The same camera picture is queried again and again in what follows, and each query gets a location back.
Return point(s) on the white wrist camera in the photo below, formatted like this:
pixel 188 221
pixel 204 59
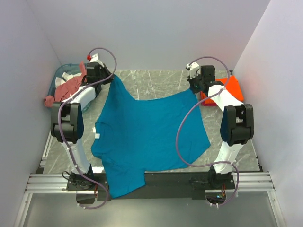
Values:
pixel 192 69
pixel 93 57

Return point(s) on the aluminium frame rail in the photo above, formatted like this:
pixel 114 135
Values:
pixel 46 183

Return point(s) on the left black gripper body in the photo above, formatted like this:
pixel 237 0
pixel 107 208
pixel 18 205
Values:
pixel 104 80

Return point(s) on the folded orange t shirt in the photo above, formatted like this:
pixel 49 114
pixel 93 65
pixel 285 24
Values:
pixel 233 87

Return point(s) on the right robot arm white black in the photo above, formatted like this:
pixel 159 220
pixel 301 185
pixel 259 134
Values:
pixel 237 125

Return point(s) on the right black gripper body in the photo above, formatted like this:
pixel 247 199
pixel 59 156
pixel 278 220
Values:
pixel 197 78

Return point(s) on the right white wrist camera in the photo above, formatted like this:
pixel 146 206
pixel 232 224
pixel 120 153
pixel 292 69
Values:
pixel 192 69

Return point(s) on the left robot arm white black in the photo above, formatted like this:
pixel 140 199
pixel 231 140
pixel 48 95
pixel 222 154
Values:
pixel 67 124

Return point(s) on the teal blue t shirt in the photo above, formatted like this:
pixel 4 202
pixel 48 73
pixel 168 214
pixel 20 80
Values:
pixel 138 136

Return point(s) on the salmon pink t shirt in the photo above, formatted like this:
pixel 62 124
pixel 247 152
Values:
pixel 67 88

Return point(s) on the white garment in basket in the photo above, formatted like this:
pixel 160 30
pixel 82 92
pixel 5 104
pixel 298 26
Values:
pixel 64 78

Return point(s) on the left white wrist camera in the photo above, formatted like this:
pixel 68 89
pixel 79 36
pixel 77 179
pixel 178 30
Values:
pixel 93 57

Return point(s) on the black base beam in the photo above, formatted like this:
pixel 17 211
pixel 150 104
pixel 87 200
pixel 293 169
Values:
pixel 157 186

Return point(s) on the teal plastic basket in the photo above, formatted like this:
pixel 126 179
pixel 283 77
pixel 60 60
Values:
pixel 68 68

